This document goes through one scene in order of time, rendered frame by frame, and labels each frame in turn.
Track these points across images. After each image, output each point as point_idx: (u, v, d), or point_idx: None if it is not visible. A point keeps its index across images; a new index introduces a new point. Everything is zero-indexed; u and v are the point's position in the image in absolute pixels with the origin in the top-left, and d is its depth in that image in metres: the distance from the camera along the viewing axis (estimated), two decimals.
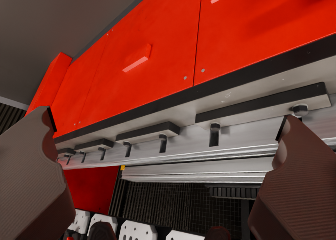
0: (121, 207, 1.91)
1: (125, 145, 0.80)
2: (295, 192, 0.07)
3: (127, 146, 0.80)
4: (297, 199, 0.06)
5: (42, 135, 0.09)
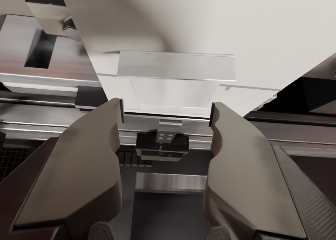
0: None
1: None
2: (236, 172, 0.07)
3: None
4: (239, 178, 0.07)
5: (110, 125, 0.09)
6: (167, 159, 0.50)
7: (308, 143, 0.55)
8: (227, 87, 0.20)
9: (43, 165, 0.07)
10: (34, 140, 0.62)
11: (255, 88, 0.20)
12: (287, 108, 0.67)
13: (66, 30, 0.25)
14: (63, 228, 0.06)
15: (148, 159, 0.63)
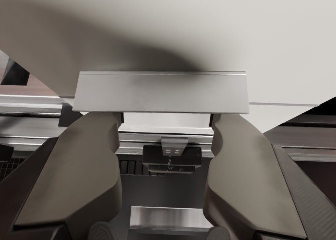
0: None
1: None
2: (236, 172, 0.07)
3: None
4: (239, 178, 0.07)
5: (109, 125, 0.09)
6: (178, 173, 0.45)
7: None
8: None
9: (42, 165, 0.07)
10: None
11: (279, 105, 0.14)
12: (318, 108, 0.58)
13: None
14: (63, 228, 0.06)
15: None
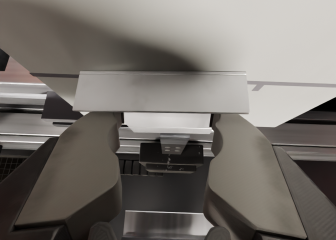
0: None
1: None
2: (236, 172, 0.07)
3: None
4: (239, 178, 0.07)
5: (109, 125, 0.09)
6: (178, 172, 0.42)
7: None
8: (256, 86, 0.11)
9: (42, 165, 0.07)
10: (35, 149, 0.58)
11: (308, 85, 0.11)
12: (324, 104, 0.55)
13: None
14: (63, 228, 0.06)
15: None
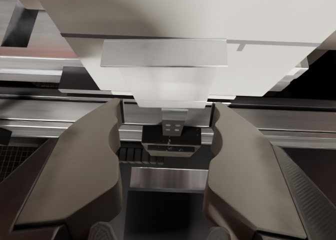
0: None
1: None
2: (236, 172, 0.07)
3: None
4: (239, 178, 0.07)
5: (110, 125, 0.09)
6: (177, 155, 0.45)
7: None
8: (239, 45, 0.14)
9: (43, 165, 0.07)
10: (42, 138, 0.61)
11: (280, 44, 0.14)
12: (316, 95, 0.58)
13: None
14: (63, 228, 0.06)
15: (159, 156, 0.58)
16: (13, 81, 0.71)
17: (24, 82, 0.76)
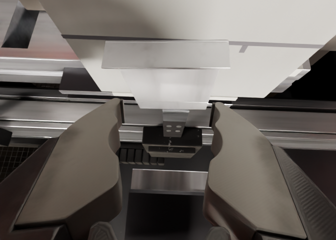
0: None
1: None
2: (236, 172, 0.07)
3: None
4: (239, 178, 0.07)
5: (110, 125, 0.09)
6: (178, 156, 0.45)
7: None
8: (242, 47, 0.14)
9: (43, 165, 0.07)
10: (42, 138, 0.60)
11: (283, 46, 0.14)
12: (317, 96, 0.58)
13: None
14: (63, 228, 0.06)
15: (159, 157, 0.58)
16: (13, 82, 0.71)
17: (25, 83, 0.76)
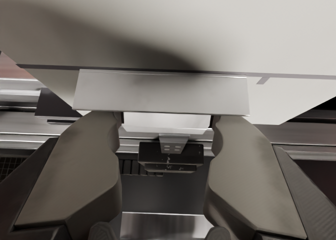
0: None
1: None
2: (236, 172, 0.07)
3: None
4: (239, 178, 0.07)
5: (109, 125, 0.09)
6: (177, 172, 0.41)
7: None
8: (261, 78, 0.11)
9: (42, 165, 0.07)
10: (33, 149, 0.57)
11: (317, 78, 0.10)
12: (326, 103, 0.54)
13: None
14: (62, 228, 0.06)
15: None
16: None
17: None
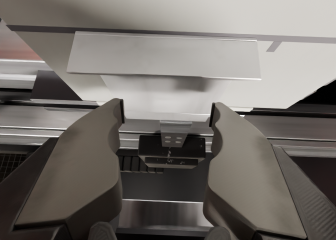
0: None
1: None
2: (236, 172, 0.07)
3: None
4: (239, 178, 0.07)
5: (110, 125, 0.09)
6: (178, 167, 0.40)
7: None
8: (272, 44, 0.10)
9: (43, 165, 0.07)
10: (32, 145, 0.56)
11: (334, 42, 0.09)
12: (329, 99, 0.53)
13: None
14: (63, 228, 0.06)
15: None
16: None
17: None
